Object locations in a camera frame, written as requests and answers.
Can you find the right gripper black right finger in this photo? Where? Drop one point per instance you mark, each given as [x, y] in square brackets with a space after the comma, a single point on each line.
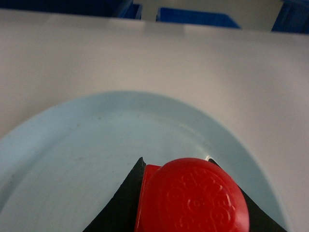
[260, 212]

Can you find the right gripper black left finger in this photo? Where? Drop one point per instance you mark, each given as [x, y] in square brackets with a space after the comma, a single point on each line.
[119, 215]

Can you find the red toy brick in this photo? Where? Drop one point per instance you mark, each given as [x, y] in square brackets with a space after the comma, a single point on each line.
[190, 195]

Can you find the light blue plate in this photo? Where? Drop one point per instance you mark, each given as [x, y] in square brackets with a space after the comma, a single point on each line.
[61, 167]

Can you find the dark blue bin behind table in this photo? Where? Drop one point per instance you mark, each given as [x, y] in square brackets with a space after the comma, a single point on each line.
[181, 16]

